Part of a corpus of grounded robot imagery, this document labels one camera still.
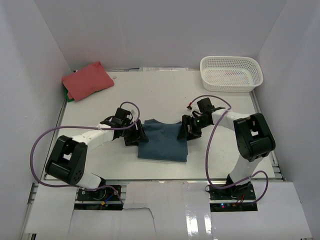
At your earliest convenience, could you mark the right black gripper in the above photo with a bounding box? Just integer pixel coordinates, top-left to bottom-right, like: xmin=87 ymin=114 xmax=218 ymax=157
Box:
xmin=177 ymin=114 xmax=210 ymax=141

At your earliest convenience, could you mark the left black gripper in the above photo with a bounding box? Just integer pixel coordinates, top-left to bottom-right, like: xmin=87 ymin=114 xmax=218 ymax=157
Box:
xmin=121 ymin=119 xmax=149 ymax=146

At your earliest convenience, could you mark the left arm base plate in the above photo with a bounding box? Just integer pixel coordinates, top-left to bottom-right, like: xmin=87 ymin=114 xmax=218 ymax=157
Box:
xmin=74 ymin=185 xmax=123 ymax=211

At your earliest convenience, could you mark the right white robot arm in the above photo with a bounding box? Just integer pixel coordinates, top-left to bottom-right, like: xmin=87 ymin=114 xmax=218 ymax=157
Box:
xmin=177 ymin=95 xmax=276 ymax=200

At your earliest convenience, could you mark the blue t shirt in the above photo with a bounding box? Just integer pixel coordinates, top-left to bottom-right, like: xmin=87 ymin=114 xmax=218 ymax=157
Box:
xmin=137 ymin=119 xmax=188 ymax=163

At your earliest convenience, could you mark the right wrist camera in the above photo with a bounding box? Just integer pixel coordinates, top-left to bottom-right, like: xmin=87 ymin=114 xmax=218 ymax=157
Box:
xmin=186 ymin=102 xmax=203 ymax=118

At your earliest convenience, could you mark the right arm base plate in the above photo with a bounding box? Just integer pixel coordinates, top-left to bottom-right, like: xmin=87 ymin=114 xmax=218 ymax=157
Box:
xmin=204 ymin=182 xmax=258 ymax=213

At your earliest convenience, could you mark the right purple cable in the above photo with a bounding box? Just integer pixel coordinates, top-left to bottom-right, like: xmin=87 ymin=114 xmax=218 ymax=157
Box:
xmin=186 ymin=94 xmax=270 ymax=206

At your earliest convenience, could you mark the folded green t shirt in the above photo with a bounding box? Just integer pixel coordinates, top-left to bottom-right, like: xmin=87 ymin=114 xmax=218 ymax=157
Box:
xmin=63 ymin=87 xmax=74 ymax=103

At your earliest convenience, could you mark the folded red t shirt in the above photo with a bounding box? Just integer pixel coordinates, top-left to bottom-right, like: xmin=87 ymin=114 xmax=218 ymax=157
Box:
xmin=61 ymin=61 xmax=115 ymax=102

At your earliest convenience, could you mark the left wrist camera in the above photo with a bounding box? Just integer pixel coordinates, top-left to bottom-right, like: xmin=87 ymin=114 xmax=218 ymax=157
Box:
xmin=114 ymin=107 xmax=134 ymax=125

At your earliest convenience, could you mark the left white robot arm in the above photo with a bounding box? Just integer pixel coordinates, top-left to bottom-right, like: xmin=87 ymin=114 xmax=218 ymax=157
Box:
xmin=45 ymin=107 xmax=149 ymax=200

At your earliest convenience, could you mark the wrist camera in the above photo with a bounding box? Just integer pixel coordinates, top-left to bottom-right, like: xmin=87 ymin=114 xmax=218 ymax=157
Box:
xmin=114 ymin=107 xmax=134 ymax=125
xmin=186 ymin=102 xmax=203 ymax=118

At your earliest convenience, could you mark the white plastic laundry basket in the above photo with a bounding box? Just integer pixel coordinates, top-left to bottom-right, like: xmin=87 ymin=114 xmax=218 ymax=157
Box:
xmin=199 ymin=56 xmax=264 ymax=93

